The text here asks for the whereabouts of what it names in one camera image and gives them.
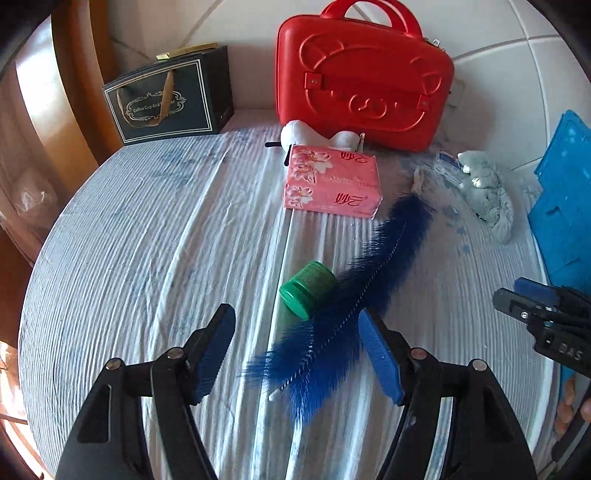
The pink tissue pack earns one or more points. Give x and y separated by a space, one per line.
330 182

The grey plush toy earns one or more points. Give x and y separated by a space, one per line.
489 198

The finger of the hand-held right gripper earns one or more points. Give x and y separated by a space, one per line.
512 304
535 291

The dark gift box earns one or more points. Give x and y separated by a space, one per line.
171 101

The white wall socket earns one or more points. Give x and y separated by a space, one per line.
457 92

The blue plastic crate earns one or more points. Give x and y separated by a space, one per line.
561 207

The red hard-shell suitcase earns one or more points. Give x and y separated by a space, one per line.
360 78

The white plush toy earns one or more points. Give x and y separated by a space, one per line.
300 131

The person's right hand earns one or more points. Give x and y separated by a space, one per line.
572 406

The wooden door frame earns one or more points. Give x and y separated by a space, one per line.
46 92

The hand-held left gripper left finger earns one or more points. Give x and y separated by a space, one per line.
214 350

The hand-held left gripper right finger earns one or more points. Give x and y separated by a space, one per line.
381 355

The green capped bottle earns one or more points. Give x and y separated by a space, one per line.
307 288

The blue bottle brush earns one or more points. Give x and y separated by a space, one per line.
364 272

